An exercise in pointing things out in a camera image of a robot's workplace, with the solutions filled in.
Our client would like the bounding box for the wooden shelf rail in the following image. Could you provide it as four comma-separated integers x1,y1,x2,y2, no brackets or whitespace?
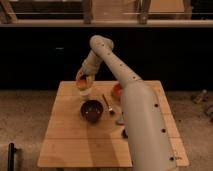
0,0,213,27

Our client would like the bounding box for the gold spoon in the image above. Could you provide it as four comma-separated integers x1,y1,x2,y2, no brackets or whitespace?
102,94,115,115

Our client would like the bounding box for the orange apple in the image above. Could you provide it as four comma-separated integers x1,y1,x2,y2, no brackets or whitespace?
76,79,87,90

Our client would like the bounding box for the dark brown bowl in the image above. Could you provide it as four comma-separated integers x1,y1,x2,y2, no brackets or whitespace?
80,100,103,123

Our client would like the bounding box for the white paper cup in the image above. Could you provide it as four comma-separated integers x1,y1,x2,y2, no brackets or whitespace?
80,89,90,101

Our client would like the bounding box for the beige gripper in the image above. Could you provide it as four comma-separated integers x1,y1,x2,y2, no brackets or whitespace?
76,68,95,84

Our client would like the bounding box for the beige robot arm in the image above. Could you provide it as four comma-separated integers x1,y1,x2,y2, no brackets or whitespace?
76,35,179,171

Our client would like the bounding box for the black post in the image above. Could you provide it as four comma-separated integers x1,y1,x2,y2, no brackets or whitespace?
7,143,16,171

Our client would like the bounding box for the black and white small object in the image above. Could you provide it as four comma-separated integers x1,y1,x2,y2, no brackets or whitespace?
122,129,128,139

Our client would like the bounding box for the grey folded cloth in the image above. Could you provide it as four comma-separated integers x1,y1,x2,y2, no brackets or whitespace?
116,113,124,125

